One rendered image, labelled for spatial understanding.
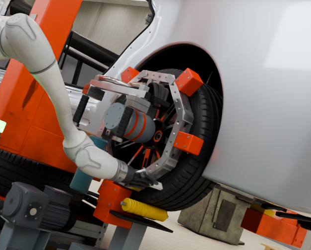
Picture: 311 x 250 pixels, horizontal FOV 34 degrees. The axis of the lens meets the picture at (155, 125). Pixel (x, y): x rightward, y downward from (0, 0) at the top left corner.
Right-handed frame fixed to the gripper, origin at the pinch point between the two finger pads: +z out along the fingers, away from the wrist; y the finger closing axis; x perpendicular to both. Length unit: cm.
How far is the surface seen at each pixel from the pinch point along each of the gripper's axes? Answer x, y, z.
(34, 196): 13, -48, -27
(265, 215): 48, -42, 178
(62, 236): 23, -93, 24
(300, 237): 42, -47, 236
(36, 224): 4, -57, -20
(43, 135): 46, -44, -23
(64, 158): 41, -50, -6
